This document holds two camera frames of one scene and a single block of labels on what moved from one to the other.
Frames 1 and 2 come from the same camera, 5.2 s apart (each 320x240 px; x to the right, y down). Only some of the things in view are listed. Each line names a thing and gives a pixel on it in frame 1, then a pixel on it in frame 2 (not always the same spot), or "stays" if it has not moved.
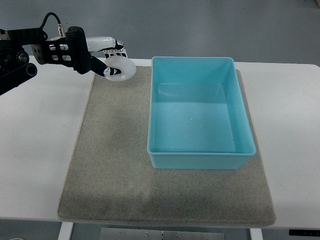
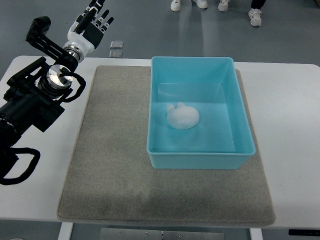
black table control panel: (304, 232) stays
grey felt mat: (110, 177) stays
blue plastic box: (197, 116) stays
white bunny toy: (124, 65) → (182, 117)
